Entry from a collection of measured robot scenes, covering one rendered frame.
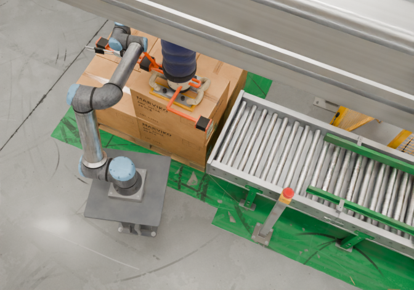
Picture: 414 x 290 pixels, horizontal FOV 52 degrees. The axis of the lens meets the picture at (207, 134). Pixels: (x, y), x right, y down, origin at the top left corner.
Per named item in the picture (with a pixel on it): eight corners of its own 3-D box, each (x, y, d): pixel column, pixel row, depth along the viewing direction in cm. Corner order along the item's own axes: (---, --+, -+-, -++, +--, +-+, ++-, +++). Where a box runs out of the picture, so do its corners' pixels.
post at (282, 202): (267, 231, 350) (294, 191, 260) (264, 239, 347) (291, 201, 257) (259, 228, 351) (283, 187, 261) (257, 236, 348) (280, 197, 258)
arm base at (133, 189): (142, 196, 275) (140, 190, 267) (112, 196, 275) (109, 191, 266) (142, 169, 284) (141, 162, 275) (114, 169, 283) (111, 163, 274)
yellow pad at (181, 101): (198, 101, 293) (199, 97, 289) (192, 112, 289) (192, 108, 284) (155, 82, 299) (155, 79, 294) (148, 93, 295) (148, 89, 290)
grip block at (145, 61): (156, 62, 295) (155, 57, 289) (149, 72, 290) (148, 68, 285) (145, 58, 296) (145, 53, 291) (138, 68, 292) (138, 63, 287)
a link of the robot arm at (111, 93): (114, 100, 209) (149, 32, 258) (89, 96, 210) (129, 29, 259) (115, 117, 217) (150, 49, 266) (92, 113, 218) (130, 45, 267)
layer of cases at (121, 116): (246, 77, 401) (252, 51, 365) (204, 165, 358) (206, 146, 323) (133, 35, 418) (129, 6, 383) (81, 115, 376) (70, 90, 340)
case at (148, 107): (226, 108, 338) (230, 80, 303) (202, 148, 322) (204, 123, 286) (161, 78, 349) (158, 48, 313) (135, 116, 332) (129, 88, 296)
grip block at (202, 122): (211, 122, 274) (212, 119, 269) (206, 133, 270) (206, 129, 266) (199, 117, 275) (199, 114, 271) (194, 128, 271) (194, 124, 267)
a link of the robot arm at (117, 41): (124, 44, 253) (129, 28, 258) (105, 40, 253) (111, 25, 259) (126, 53, 261) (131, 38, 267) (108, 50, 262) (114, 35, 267)
